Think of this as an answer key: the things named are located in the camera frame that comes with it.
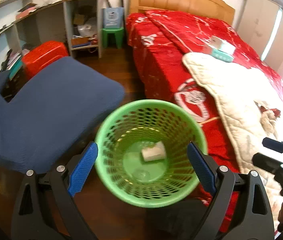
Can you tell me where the cream wardrobe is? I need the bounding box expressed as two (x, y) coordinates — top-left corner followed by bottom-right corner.
(237, 0), (283, 77)

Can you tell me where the teal tissue box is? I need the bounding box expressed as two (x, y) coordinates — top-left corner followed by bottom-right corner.
(210, 49), (234, 63)

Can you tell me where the red bed duvet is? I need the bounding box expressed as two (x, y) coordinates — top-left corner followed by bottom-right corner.
(126, 10), (283, 173)

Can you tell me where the green plastic stool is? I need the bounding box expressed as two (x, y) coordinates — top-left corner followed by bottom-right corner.
(102, 27), (124, 49)

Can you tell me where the green mesh trash basket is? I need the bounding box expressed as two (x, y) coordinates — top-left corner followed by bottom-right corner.
(95, 100), (208, 208)

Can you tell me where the white tissue pack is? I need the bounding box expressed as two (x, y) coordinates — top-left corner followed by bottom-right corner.
(205, 36), (236, 55)

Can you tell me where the grey shelving unit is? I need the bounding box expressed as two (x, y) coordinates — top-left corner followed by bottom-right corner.
(0, 0), (103, 70)

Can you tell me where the red orange snack wrapper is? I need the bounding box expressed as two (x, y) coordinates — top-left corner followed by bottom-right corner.
(256, 102), (281, 118)

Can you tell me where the blue upholstered chair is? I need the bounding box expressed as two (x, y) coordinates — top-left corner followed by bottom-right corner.
(0, 56), (125, 173)

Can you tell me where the blue paper bag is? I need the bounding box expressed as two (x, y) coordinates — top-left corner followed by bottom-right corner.
(103, 7), (124, 29)

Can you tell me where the red suitcase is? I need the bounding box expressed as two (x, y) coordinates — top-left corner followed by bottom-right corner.
(22, 41), (69, 80)

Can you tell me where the white quilted blanket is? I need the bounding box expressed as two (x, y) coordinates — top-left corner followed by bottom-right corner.
(181, 51), (283, 225)

